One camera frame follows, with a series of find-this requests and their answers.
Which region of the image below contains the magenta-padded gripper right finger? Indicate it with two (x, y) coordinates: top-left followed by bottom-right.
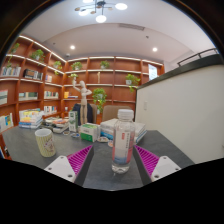
(133, 144), (182, 186)

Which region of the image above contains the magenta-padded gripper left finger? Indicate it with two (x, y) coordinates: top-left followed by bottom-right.
(43, 144), (95, 187)

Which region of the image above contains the clear plastic water bottle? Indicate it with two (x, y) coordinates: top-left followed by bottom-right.
(111, 108), (137, 175)

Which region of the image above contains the yellow striped white cup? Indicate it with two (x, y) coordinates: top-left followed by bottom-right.
(34, 128), (57, 158)

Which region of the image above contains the flat dark magazine stack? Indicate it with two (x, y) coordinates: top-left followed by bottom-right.
(42, 116), (70, 134)

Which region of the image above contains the green white cardboard box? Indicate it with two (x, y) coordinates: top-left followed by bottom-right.
(79, 122), (101, 143)

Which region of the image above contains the tall green white carton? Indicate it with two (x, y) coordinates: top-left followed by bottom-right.
(68, 110), (79, 133)

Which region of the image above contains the dark chair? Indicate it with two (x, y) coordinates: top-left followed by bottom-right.
(72, 103), (98, 125)

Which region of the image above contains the colourful book stack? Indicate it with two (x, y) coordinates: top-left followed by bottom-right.
(18, 109), (44, 130)

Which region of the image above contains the white book stack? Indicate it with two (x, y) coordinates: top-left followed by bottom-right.
(99, 118), (148, 144)

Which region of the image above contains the tan padded chair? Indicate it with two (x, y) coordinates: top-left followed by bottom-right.
(101, 105), (134, 123)

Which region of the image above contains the dark metal railing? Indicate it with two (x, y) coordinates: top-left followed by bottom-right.
(176, 47), (219, 68)

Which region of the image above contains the ceiling air vent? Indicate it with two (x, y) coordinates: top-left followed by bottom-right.
(118, 23), (146, 32)

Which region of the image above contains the branched ceiling lamp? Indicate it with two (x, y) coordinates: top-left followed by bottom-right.
(73, 0), (129, 24)

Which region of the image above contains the wooden wall shelf unit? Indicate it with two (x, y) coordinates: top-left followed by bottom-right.
(0, 34), (166, 134)

